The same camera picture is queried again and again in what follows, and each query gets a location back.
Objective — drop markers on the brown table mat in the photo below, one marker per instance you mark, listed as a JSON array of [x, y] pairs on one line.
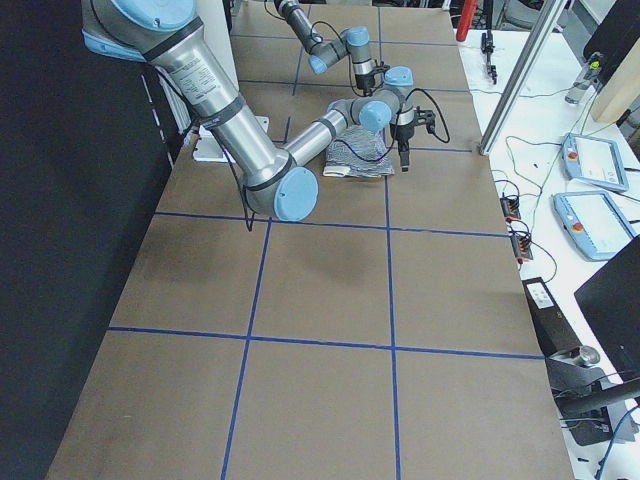
[[385, 337]]

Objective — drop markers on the aluminium frame post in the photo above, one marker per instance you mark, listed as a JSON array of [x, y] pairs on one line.
[[532, 49]]

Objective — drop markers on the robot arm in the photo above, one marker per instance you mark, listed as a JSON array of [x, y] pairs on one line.
[[330, 40], [170, 35]]

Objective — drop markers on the navy white striped polo shirt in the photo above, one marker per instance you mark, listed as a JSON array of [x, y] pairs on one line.
[[358, 153]]

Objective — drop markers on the red cylinder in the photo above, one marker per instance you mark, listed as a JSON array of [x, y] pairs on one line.
[[466, 17]]

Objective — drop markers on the black power box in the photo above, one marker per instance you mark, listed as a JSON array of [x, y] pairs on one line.
[[553, 331]]

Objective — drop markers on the orange black connector box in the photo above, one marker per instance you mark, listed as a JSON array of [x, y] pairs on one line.
[[510, 208]]

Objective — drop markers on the far teach pendant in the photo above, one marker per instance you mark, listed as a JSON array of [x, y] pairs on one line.
[[594, 160]]

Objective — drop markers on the near teach pendant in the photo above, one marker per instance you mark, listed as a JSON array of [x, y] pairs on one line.
[[594, 222]]

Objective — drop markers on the black monitor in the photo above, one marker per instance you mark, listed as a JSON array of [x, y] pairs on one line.
[[609, 302]]

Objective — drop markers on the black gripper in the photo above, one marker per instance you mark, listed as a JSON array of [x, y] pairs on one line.
[[403, 133], [365, 81]]

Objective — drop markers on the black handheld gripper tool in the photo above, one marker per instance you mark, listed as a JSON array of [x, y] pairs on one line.
[[487, 48]]

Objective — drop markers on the teach pendant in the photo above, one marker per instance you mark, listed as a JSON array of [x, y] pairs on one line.
[[594, 160], [594, 222]]

